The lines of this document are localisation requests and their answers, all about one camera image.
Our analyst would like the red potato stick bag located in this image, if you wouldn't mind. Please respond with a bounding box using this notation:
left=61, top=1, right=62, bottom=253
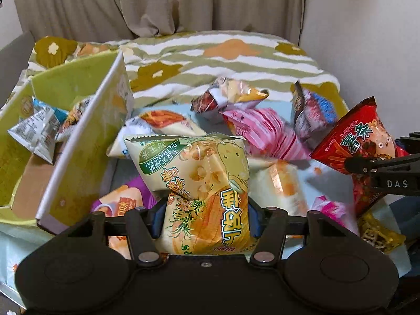
left=309, top=96, right=410, bottom=217

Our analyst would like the green yellow chip bag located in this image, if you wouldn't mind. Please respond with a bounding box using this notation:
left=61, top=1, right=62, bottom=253
left=125, top=134, right=257, bottom=255

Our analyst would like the chip bag with cartoon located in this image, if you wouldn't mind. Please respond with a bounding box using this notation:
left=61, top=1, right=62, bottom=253
left=55, top=95, right=93, bottom=142

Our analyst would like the blue white snack bag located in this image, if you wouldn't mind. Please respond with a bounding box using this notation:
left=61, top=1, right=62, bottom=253
left=8, top=97, right=68, bottom=164

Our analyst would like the purple snack bag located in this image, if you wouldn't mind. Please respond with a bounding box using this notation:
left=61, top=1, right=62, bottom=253
left=90, top=176, right=157, bottom=260

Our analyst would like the cream cake snack bag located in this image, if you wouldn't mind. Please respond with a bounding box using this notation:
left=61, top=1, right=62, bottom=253
left=248, top=157, right=308, bottom=216

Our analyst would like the yellow gold snack bag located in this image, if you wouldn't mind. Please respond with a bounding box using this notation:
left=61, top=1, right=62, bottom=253
left=357, top=212, right=406, bottom=254

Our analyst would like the small pink white bag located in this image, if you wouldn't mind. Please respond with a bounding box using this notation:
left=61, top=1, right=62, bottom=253
left=310, top=195, right=360, bottom=236

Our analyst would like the pink striped snack bag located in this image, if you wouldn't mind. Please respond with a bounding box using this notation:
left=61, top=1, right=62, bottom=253
left=221, top=108, right=310, bottom=161

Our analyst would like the white orange fries bag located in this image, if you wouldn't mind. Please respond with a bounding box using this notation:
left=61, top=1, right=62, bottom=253
left=107, top=109, right=206, bottom=159

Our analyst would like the dark blue red snack bag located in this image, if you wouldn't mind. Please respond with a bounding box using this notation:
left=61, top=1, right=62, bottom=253
left=291, top=81, right=339, bottom=150

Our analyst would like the brown yellow snack bag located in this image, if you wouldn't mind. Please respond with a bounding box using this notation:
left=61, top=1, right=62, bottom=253
left=190, top=77, right=269, bottom=115

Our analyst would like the green cardboard box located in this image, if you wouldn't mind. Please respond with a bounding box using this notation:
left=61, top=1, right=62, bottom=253
left=1, top=51, right=134, bottom=234

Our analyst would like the green striped floral quilt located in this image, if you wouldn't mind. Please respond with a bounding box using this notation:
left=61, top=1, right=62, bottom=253
left=10, top=31, right=348, bottom=116

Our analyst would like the grey bed headboard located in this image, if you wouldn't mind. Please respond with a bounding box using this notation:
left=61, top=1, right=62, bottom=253
left=0, top=31, right=35, bottom=105

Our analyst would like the beige curtain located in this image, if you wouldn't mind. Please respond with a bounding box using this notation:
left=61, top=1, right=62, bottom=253
left=14, top=0, right=304, bottom=42

